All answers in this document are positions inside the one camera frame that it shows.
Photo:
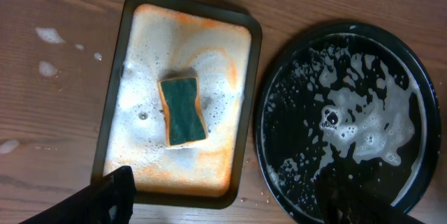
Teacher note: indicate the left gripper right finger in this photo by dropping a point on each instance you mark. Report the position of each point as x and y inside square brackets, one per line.
[341, 202]

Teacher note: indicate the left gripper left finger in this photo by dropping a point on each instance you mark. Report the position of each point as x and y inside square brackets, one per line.
[109, 200]

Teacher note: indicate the green yellow sponge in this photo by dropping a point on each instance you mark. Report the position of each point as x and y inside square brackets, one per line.
[184, 120]

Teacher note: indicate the round black tray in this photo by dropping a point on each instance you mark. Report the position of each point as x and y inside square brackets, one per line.
[352, 98]

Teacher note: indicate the rectangular soapy black tray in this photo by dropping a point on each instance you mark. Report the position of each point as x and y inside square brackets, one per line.
[164, 39]

